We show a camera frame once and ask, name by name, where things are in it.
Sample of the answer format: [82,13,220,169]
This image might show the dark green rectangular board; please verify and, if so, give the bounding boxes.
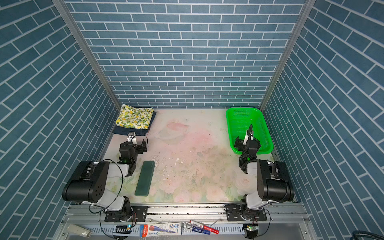
[135,161,156,197]

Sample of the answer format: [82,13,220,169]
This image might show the dark blue denim skirt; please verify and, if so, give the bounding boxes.
[112,110,157,136]

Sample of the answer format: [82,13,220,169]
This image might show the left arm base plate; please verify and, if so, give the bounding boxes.
[105,206,149,223]

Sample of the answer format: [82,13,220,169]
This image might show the aluminium front rail frame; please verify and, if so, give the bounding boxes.
[53,203,317,240]

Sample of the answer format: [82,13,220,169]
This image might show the marker package box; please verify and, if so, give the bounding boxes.
[139,223,183,238]

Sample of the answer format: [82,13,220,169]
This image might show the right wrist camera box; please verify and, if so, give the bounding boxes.
[243,125,254,145]

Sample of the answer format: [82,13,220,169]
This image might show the green plastic basket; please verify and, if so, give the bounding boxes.
[226,107,274,155]

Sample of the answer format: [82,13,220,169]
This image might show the black cable bottom right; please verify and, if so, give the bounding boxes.
[351,230,384,240]

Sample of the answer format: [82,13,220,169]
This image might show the yellow floral skirt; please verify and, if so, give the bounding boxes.
[116,105,154,130]

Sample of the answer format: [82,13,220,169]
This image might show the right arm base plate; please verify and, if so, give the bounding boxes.
[223,204,267,222]

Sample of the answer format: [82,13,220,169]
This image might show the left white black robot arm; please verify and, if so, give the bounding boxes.
[62,140,148,223]

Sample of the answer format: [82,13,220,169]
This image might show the grey white small device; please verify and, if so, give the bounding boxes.
[67,224,92,238]

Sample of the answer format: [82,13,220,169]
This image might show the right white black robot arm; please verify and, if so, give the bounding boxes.
[235,137,295,221]

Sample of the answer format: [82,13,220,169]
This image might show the blue marker pen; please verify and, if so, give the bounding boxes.
[184,224,211,235]

